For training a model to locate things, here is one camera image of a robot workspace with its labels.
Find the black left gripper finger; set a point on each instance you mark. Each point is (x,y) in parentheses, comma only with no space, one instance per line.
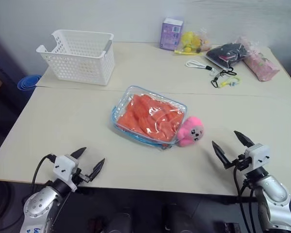
(79,153)
(97,168)

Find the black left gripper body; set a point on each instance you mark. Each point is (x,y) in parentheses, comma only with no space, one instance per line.
(83,178)

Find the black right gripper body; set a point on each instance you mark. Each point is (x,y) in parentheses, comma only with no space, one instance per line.
(241,163)

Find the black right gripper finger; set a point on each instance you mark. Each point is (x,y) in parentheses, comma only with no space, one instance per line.
(221,153)
(243,140)

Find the clear bag with orange cloth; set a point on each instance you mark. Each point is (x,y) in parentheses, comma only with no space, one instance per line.
(122,106)

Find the clear bag of black clothes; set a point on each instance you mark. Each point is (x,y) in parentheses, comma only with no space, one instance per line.
(224,54)

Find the clear bag of yellow toys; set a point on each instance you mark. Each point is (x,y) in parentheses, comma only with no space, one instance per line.
(190,41)

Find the pink plush toy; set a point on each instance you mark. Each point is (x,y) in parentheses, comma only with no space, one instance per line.
(190,132)

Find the pink wrapped package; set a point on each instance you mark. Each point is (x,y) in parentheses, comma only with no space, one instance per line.
(262,65)

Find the blue stacked plastic stools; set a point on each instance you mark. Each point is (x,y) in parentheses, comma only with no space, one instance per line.
(27,82)

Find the white perforated plastic basket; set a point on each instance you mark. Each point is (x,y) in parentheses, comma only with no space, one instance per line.
(82,64)

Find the purple carton box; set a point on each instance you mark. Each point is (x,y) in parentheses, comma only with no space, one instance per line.
(170,36)

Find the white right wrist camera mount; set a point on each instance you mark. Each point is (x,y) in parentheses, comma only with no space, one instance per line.
(258,155)

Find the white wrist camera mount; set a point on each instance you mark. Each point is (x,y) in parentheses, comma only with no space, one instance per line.
(258,155)
(63,165)

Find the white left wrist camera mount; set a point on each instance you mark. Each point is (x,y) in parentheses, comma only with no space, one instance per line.
(63,165)

